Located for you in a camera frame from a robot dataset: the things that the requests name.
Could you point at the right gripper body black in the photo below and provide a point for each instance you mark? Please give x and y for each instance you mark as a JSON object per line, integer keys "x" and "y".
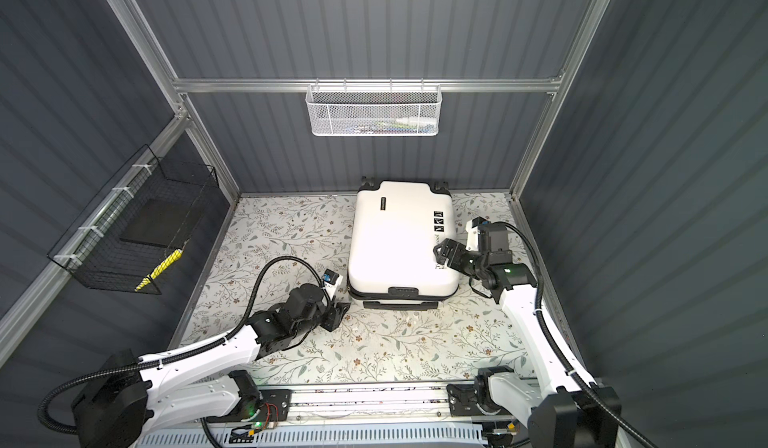
{"x": 464, "y": 260}

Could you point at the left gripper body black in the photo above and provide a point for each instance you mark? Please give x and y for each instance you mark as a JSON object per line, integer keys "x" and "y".
{"x": 329, "y": 318}

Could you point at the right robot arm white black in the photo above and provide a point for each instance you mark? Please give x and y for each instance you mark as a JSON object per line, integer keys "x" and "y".
{"x": 567, "y": 408}

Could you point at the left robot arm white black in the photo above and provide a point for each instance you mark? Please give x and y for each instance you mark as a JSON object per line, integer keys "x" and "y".
{"x": 207, "y": 380}

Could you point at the floral table mat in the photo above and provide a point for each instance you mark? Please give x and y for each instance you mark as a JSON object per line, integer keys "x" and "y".
{"x": 272, "y": 244}

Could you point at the white ventilation grille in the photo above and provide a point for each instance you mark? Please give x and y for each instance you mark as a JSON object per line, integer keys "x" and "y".
{"x": 373, "y": 435}

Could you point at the yellow black striped item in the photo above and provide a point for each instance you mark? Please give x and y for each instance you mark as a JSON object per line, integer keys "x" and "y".
{"x": 159, "y": 269}

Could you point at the black pad in basket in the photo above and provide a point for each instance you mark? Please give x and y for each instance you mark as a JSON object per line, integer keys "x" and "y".
{"x": 160, "y": 223}

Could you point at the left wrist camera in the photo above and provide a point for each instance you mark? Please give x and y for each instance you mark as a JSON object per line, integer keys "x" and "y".
{"x": 332, "y": 281}

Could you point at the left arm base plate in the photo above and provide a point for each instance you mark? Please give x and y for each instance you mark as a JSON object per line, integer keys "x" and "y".
{"x": 272, "y": 405}

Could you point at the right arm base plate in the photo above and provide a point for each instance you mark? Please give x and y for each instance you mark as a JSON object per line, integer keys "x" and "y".
{"x": 472, "y": 400}

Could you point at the black wire basket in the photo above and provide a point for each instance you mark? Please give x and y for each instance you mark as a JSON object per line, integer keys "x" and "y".
{"x": 91, "y": 250}

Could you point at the white wire basket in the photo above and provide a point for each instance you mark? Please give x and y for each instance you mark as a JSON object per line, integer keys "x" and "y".
{"x": 387, "y": 113}

